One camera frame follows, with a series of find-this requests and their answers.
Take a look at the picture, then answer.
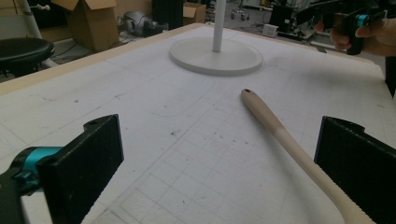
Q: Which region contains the grey plastic device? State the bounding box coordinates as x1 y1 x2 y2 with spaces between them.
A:
121 10 163 37

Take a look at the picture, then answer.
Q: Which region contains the wheeled chair base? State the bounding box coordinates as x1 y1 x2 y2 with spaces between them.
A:
230 8 250 21

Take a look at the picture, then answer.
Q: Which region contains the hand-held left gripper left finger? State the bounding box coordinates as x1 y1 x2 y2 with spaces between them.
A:
36 114 124 224

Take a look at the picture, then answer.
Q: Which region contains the black equipment on floor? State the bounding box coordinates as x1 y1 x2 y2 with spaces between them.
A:
269 3 297 33

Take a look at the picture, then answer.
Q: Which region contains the white metal floor stand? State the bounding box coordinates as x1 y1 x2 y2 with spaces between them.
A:
20 0 60 69

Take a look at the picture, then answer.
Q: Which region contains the small white box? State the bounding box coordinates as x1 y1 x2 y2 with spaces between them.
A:
262 23 279 38

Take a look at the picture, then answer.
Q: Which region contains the large open cardboard box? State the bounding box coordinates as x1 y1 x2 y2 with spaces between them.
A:
50 0 120 53

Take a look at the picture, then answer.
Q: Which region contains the black round stool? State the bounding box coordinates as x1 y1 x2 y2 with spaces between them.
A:
0 37 56 78

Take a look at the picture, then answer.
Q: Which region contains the white grid mat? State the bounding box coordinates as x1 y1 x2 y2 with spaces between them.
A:
0 24 396 224

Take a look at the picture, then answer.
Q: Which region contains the small cardboard box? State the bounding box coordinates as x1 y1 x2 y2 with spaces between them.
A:
182 2 207 26

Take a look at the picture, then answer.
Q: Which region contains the slotted wooden spoon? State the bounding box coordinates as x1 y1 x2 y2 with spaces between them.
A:
240 88 376 224

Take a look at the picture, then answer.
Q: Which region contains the white utensil rack stand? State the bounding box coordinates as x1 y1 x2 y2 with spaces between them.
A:
168 0 264 77

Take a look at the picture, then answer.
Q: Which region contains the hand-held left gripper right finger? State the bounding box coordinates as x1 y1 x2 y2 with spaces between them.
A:
314 116 396 224

